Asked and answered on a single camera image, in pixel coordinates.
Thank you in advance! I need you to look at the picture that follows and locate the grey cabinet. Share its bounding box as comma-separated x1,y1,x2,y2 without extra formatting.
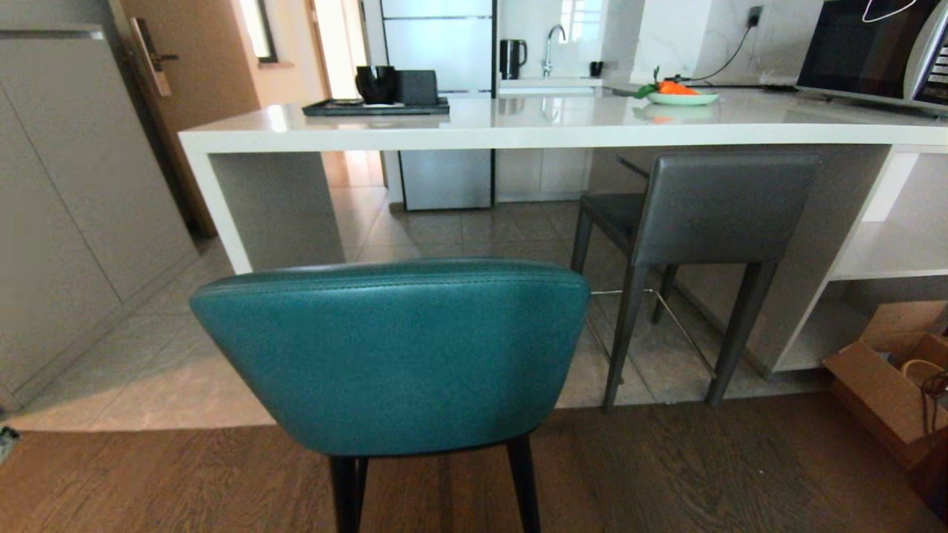
0,24,199,412

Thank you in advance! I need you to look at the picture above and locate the teal leather bar stool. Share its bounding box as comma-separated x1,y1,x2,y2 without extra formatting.
190,258,592,533

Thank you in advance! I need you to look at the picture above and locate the white kitchen counter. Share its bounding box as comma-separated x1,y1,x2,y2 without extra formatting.
178,83,948,380

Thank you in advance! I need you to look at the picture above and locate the pale green plate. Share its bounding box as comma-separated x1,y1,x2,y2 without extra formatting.
646,90,720,107

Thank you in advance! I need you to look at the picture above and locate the black electric kettle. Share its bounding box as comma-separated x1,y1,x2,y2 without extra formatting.
499,38,528,81

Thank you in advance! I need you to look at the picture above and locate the orange toy carrot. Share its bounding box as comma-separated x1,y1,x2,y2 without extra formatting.
634,67,699,99

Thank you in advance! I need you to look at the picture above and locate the black serving tray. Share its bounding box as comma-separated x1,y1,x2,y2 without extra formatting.
302,96,450,117

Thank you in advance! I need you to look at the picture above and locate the chrome sink faucet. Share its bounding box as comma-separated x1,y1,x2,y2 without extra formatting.
542,24,567,78

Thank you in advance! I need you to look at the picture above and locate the grey leather bar stool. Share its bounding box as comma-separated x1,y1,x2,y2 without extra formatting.
570,151,823,415

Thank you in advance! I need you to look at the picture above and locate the black square box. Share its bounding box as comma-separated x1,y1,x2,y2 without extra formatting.
398,70,440,106

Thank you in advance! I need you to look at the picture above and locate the black power cable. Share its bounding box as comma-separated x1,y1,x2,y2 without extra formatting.
664,15,797,93

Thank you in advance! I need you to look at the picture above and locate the white refrigerator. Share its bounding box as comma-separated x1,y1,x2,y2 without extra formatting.
379,0,498,212

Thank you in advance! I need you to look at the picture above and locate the brown cardboard box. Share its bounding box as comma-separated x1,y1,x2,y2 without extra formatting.
823,300,948,472

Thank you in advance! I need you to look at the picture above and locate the black mug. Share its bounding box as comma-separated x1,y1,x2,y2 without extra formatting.
355,65,398,104

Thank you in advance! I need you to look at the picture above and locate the brown wooden door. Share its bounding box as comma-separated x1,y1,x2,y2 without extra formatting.
110,0,261,239

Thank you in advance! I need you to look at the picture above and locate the brass door handle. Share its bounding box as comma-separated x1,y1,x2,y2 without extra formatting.
130,16,179,98

